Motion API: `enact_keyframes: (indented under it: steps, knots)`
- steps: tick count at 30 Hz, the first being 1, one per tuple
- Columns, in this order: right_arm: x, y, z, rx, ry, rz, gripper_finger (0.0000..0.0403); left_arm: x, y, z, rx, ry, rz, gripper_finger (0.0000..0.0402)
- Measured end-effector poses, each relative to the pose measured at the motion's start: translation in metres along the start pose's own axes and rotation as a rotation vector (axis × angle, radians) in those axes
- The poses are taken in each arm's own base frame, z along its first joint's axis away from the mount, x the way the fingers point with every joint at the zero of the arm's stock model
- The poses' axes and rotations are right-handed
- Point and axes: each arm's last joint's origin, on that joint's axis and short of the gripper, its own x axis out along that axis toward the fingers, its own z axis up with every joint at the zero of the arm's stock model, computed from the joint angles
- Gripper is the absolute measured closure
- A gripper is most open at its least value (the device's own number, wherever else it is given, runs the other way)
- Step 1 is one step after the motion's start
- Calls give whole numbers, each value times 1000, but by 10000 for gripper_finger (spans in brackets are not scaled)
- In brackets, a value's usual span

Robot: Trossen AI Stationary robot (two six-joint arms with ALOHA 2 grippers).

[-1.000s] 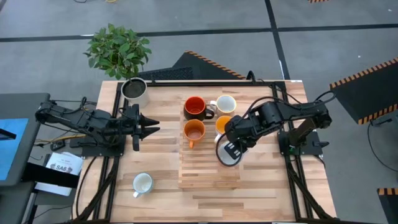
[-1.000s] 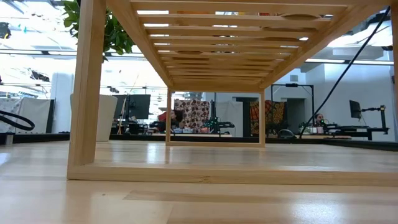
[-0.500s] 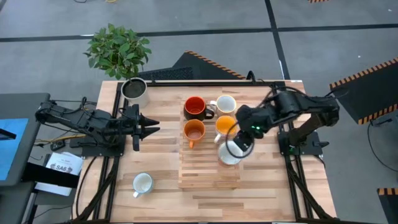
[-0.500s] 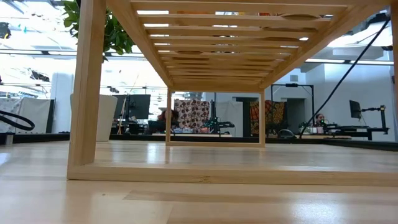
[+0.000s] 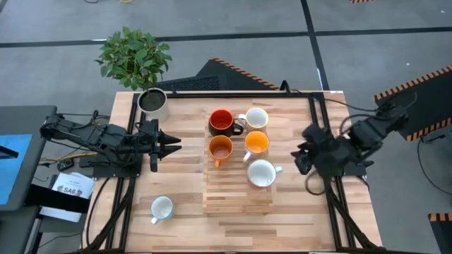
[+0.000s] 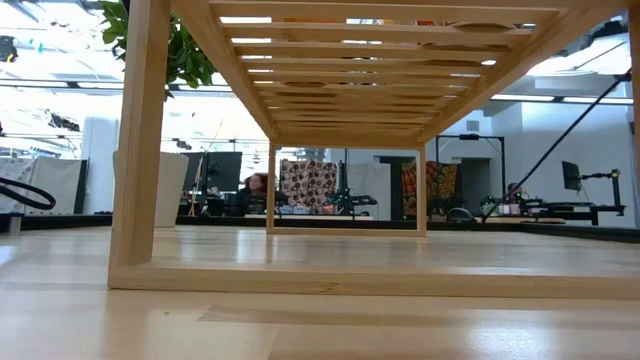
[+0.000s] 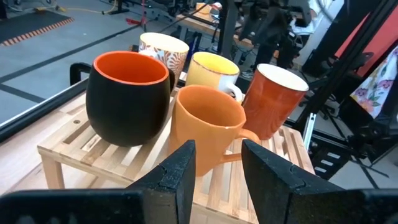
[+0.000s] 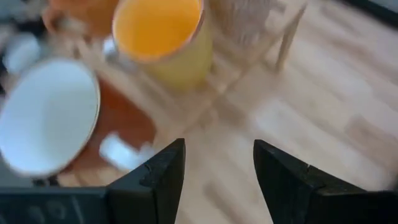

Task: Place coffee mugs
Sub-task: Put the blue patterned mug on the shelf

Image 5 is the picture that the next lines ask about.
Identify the green leafy plant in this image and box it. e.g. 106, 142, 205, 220
94, 26, 173, 92

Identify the blue sheet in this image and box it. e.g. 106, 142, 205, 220
0, 133, 33, 205

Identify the black looped gripper cable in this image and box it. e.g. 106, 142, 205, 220
304, 168, 328, 196

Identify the yellow cable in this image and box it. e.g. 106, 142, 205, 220
38, 151, 98, 165

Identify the black mat with hazard stripes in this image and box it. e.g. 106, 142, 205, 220
428, 212, 452, 254
374, 65, 452, 142
157, 56, 280, 92

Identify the white mug yellow rim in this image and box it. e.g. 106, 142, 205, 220
237, 107, 270, 132

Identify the white mug orange inside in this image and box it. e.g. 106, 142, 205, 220
242, 130, 270, 164

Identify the plain white paper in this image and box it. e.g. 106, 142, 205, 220
38, 206, 83, 223

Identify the light blue mug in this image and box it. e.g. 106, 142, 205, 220
150, 195, 176, 226

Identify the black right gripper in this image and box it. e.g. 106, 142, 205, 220
291, 123, 345, 176

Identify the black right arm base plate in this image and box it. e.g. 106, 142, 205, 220
317, 160, 368, 177

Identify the black cable over frame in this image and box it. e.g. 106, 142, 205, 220
280, 80, 381, 113

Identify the black mug orange inside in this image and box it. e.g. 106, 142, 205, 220
208, 108, 245, 138

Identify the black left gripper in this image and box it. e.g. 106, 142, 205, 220
139, 119, 183, 173

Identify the white printed paper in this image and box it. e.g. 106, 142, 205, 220
51, 171, 95, 200

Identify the grey side table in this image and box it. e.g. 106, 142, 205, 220
0, 104, 58, 212

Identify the black floor cable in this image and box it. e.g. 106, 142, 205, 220
416, 135, 452, 197

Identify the wooden slatted board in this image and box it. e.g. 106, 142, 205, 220
203, 105, 276, 216

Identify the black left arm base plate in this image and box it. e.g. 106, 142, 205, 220
79, 155, 144, 179

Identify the white plant pot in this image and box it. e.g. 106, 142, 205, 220
136, 87, 170, 123

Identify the large white mug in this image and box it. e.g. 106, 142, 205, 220
246, 159, 283, 190

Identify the small black device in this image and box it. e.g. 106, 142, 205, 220
56, 158, 75, 172

